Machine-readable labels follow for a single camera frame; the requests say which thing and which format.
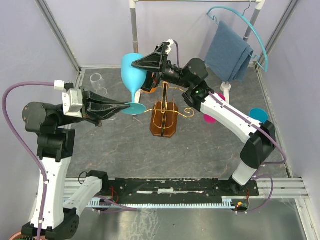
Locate pink basket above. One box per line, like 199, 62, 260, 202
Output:
9, 232, 34, 240

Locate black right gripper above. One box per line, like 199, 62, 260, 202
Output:
126, 43, 192, 93

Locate blue folded towel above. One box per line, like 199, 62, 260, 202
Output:
205, 20, 254, 82

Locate teal clothes hanger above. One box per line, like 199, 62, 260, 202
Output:
206, 6, 270, 73

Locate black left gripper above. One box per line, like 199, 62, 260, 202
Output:
56, 83, 131, 125

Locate gold wire wine glass rack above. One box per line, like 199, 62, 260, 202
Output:
144, 82, 195, 138

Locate pink wine glass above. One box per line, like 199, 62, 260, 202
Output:
203, 93, 226, 124

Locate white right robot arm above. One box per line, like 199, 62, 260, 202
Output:
129, 42, 276, 196

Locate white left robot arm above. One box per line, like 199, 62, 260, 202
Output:
22, 87, 129, 240

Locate orange wine glass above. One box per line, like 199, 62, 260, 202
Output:
143, 87, 157, 94

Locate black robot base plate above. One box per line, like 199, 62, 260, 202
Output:
98, 178, 259, 197

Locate clear wine glass front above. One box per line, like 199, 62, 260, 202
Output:
89, 73, 105, 91

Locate white metal clothes rail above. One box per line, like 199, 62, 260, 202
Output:
129, 0, 269, 107

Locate light blue cable duct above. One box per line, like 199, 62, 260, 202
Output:
62, 195, 248, 208

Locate clear wine glass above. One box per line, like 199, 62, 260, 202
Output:
95, 87, 117, 121
89, 73, 105, 91

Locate blue wine glass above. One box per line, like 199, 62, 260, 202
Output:
121, 53, 147, 115
249, 108, 269, 123

